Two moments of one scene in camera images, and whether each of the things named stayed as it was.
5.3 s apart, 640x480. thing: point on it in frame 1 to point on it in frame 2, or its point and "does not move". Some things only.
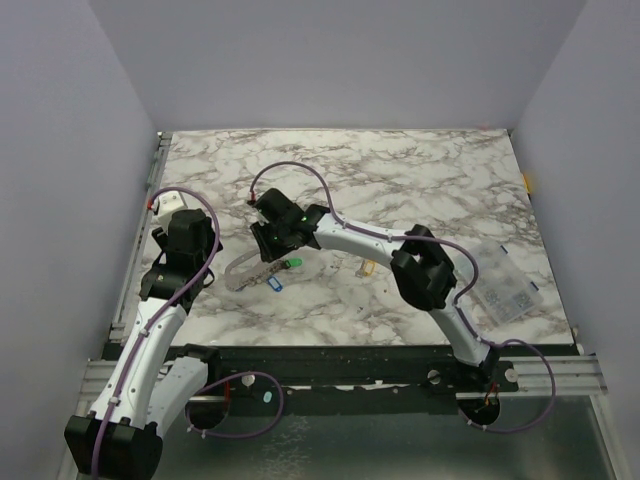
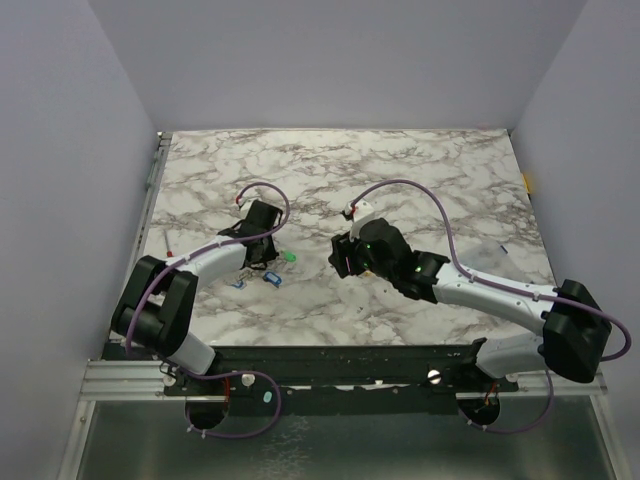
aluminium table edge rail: (119, 316) does not move
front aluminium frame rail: (539, 375) does not move
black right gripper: (263, 240) to (340, 255)
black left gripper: (162, 238) to (270, 254)
